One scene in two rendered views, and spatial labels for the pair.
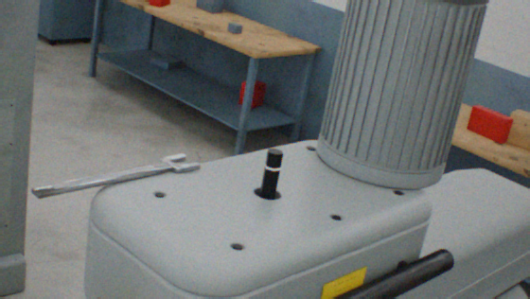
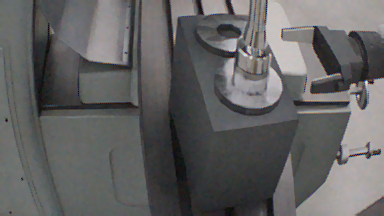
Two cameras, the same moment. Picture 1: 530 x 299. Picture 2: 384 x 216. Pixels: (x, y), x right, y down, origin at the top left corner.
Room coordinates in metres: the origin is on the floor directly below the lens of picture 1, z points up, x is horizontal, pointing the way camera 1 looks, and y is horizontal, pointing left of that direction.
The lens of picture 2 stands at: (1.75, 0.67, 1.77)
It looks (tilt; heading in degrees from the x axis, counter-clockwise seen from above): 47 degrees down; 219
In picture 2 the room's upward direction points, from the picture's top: 6 degrees clockwise
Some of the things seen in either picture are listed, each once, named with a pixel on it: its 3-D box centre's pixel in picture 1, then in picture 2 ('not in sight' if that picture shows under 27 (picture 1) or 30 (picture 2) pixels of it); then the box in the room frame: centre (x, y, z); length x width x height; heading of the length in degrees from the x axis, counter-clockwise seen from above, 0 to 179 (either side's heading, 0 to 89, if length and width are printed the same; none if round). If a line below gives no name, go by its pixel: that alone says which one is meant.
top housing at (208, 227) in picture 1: (265, 242); not in sight; (0.94, -0.03, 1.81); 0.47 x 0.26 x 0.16; 139
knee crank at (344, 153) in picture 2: not in sight; (360, 151); (0.63, 0.44, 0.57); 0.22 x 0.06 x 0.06; 139
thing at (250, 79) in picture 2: not in sight; (252, 66); (1.24, 0.34, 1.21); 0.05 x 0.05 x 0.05
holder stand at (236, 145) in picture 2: not in sight; (232, 107); (1.22, 0.30, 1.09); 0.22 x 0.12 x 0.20; 55
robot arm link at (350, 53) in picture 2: not in sight; (350, 57); (1.08, 0.44, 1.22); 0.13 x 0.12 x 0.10; 60
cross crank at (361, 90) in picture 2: not in sight; (354, 90); (0.56, 0.31, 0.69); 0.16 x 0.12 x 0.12; 139
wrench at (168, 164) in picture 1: (118, 176); not in sight; (0.89, 0.17, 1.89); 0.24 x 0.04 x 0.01; 138
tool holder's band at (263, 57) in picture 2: not in sight; (254, 49); (1.24, 0.34, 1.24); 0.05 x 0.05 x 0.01
